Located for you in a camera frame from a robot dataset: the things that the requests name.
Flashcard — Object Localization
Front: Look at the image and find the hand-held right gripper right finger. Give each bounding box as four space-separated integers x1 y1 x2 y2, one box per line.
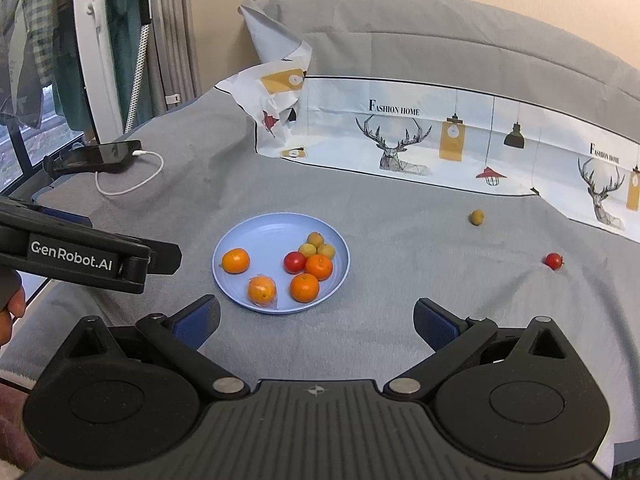
382 297 568 400

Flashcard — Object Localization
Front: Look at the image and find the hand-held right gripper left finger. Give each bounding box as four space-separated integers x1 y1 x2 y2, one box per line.
67 294 251 401

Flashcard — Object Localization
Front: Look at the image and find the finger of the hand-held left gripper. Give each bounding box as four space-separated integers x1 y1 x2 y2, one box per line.
149 241 183 276

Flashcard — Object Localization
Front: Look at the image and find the orange mandarin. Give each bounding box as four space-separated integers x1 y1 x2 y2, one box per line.
221 248 251 275
290 273 321 304
305 254 334 281

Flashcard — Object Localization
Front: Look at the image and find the plastic mandarin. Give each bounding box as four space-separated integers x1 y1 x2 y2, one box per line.
247 274 279 308

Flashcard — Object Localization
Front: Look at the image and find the light blue plate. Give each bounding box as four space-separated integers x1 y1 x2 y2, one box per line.
212 212 351 315

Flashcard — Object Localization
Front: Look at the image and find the person's left hand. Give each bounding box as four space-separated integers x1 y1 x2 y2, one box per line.
0 291 27 347

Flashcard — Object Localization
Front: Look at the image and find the black smartphone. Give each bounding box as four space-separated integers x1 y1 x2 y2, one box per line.
44 140 144 177

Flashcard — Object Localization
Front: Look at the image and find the dark red cloth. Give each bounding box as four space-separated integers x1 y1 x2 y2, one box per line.
0 382 42 473

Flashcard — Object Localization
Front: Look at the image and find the white deer printed cloth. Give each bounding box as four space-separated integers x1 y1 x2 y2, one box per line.
215 0 640 246

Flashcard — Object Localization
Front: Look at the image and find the plaid shirt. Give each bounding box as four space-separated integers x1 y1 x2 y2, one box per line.
0 0 72 131

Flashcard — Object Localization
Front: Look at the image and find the dark green garment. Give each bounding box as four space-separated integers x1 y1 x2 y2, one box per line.
54 0 153 132

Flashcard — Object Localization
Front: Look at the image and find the white charging cable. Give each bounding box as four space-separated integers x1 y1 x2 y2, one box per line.
95 149 165 197

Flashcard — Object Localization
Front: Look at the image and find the black white braided cord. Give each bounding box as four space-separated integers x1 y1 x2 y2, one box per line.
124 24 152 134

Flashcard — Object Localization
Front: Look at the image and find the white door frame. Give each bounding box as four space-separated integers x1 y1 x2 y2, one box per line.
71 0 127 145

